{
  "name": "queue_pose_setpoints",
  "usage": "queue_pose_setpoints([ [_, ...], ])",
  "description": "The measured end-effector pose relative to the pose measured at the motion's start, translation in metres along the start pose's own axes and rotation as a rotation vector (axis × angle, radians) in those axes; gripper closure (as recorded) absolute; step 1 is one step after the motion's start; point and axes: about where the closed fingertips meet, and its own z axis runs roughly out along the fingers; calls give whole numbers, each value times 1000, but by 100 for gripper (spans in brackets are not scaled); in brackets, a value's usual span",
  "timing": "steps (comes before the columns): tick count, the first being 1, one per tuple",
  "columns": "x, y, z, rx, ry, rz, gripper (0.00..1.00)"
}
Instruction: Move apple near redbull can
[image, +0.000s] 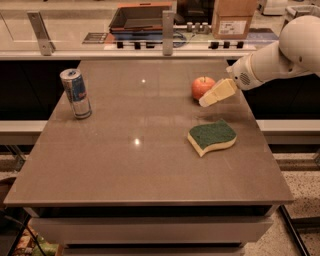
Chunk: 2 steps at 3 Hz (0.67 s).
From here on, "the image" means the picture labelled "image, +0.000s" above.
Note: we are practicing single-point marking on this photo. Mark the dark open tray box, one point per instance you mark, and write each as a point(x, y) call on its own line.
point(139, 17)

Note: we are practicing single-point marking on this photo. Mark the middle metal bracket post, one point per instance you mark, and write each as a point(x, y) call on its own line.
point(167, 32)

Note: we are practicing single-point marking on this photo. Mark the red apple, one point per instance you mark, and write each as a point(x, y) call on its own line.
point(200, 86)

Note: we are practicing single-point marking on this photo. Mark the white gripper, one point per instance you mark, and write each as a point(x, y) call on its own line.
point(240, 75)

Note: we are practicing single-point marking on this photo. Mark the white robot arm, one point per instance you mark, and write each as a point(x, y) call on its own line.
point(296, 53)

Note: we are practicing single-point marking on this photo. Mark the green yellow sponge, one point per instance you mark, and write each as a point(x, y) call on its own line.
point(211, 137)

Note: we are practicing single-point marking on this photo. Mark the left metal bracket post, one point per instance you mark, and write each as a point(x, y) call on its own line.
point(45, 44)

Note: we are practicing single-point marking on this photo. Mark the redbull can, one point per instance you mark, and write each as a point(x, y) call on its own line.
point(76, 92)

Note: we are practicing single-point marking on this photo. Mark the cardboard box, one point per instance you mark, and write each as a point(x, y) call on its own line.
point(232, 18)

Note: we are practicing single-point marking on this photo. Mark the metal bracket post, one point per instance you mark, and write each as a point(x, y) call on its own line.
point(45, 44)
point(167, 32)

